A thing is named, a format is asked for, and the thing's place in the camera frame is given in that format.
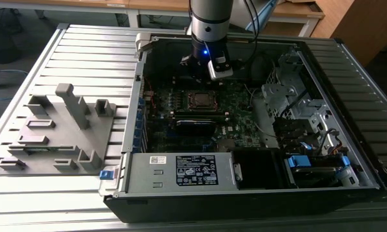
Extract wooden desk white frame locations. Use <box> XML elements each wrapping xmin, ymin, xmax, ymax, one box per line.
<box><xmin>128</xmin><ymin>0</ymin><xmax>326</xmax><ymax>37</ymax></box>
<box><xmin>0</xmin><ymin>0</ymin><xmax>132</xmax><ymax>29</ymax></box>

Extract black PC case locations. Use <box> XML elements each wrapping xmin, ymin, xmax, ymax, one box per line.
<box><xmin>98</xmin><ymin>32</ymin><xmax>387</xmax><ymax>224</ymax></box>

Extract silver metal drive cage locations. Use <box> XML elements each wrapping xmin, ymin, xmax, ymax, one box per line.
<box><xmin>261</xmin><ymin>52</ymin><xmax>354</xmax><ymax>155</ymax></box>

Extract blue floor cable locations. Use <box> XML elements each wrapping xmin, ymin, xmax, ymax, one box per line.
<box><xmin>0</xmin><ymin>69</ymin><xmax>30</xmax><ymax>101</ymax></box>

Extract hard disk in blue carrier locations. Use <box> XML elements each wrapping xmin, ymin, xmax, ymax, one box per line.
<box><xmin>285</xmin><ymin>154</ymin><xmax>353</xmax><ymax>188</ymax></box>

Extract green RAM stick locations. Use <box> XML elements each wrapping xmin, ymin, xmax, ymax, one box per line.
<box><xmin>24</xmin><ymin>145</ymin><xmax>62</xmax><ymax>152</ymax></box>

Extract metal socket cover frame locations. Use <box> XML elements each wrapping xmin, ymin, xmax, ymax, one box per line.
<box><xmin>188</xmin><ymin>91</ymin><xmax>219</xmax><ymax>111</ymax></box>

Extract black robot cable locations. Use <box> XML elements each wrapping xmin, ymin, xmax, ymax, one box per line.
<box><xmin>243</xmin><ymin>0</ymin><xmax>262</xmax><ymax>63</ymax></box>

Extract black drive cage cable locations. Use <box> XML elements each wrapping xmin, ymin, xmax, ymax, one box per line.
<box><xmin>279</xmin><ymin>88</ymin><xmax>310</xmax><ymax>123</ymax></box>

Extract graphics card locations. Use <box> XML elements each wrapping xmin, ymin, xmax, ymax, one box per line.
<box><xmin>175</xmin><ymin>119</ymin><xmax>218</xmax><ymax>136</ymax></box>

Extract thick black cable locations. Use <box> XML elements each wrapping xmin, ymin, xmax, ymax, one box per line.
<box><xmin>249</xmin><ymin>52</ymin><xmax>277</xmax><ymax>85</ymax></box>

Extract green motherboard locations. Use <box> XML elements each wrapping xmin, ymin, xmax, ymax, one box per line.
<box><xmin>140</xmin><ymin>81</ymin><xmax>281</xmax><ymax>154</ymax></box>

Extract black disk cable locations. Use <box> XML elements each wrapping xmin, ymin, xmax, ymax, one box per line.
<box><xmin>318</xmin><ymin>127</ymin><xmax>339</xmax><ymax>155</ymax></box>

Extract black office chair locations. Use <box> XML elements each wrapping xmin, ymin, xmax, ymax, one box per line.
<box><xmin>0</xmin><ymin>7</ymin><xmax>24</xmax><ymax>65</ymax></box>

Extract grey power supply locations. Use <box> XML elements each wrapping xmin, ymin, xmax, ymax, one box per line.
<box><xmin>126</xmin><ymin>152</ymin><xmax>241</xmax><ymax>194</ymax></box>

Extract black power supply label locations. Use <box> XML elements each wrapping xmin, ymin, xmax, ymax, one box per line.
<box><xmin>175</xmin><ymin>155</ymin><xmax>217</xmax><ymax>186</ymax></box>

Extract wooden cabinet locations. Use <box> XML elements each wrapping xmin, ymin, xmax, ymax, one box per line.
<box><xmin>311</xmin><ymin>0</ymin><xmax>387</xmax><ymax>67</ymax></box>

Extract grey parts rack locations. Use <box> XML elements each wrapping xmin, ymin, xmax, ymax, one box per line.
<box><xmin>0</xmin><ymin>83</ymin><xmax>119</xmax><ymax>175</ymax></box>

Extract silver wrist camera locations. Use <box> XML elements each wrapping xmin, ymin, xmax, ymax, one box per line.
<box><xmin>207</xmin><ymin>57</ymin><xmax>235</xmax><ymax>82</ymax></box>

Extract coloured disk wires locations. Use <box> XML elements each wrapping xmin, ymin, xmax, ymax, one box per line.
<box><xmin>329</xmin><ymin>142</ymin><xmax>347</xmax><ymax>156</ymax></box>

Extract chipset heatsink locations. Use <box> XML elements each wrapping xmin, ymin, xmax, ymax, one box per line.
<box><xmin>217</xmin><ymin>138</ymin><xmax>237</xmax><ymax>148</ymax></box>

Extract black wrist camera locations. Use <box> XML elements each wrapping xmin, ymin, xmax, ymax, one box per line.
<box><xmin>179</xmin><ymin>55</ymin><xmax>198</xmax><ymax>66</ymax></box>

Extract grey case handle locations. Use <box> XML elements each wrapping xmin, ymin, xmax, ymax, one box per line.
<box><xmin>135</xmin><ymin>33</ymin><xmax>154</xmax><ymax>59</ymax></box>

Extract CPU socket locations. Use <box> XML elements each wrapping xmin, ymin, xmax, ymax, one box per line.
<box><xmin>187</xmin><ymin>90</ymin><xmax>221</xmax><ymax>112</ymax></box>

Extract red twisted wire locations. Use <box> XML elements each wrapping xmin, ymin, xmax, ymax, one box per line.
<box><xmin>144</xmin><ymin>76</ymin><xmax>158</xmax><ymax>108</ymax></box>

